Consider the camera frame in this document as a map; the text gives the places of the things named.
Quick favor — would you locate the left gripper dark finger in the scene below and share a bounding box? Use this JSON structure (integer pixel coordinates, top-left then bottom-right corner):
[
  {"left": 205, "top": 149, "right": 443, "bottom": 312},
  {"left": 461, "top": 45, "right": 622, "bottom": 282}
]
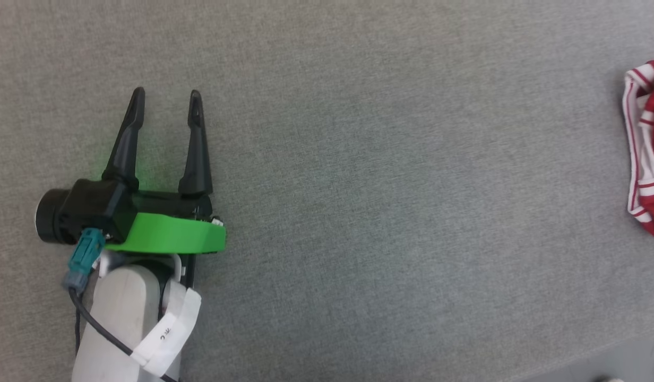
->
[
  {"left": 101, "top": 87, "right": 145, "bottom": 192},
  {"left": 178, "top": 90, "right": 213, "bottom": 197}
]

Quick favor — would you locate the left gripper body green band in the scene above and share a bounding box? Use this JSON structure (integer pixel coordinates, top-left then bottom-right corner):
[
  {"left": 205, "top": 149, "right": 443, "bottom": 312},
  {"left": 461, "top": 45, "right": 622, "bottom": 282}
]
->
[{"left": 104, "top": 191, "right": 227, "bottom": 290}]

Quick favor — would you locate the red Bulls basketball jersey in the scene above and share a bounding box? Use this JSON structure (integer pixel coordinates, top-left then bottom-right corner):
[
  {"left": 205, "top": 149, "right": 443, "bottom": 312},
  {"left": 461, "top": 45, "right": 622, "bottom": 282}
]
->
[{"left": 622, "top": 58, "right": 654, "bottom": 239}]

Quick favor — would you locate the left black cable teal plug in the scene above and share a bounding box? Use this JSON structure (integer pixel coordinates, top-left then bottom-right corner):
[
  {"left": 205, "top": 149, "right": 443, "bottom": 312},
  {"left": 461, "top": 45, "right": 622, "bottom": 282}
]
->
[{"left": 63, "top": 228, "right": 179, "bottom": 382}]

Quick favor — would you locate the white paper label strap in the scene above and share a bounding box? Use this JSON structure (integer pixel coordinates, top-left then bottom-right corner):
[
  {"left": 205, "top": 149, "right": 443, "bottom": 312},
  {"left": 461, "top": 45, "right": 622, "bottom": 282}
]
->
[{"left": 131, "top": 288, "right": 202, "bottom": 377}]

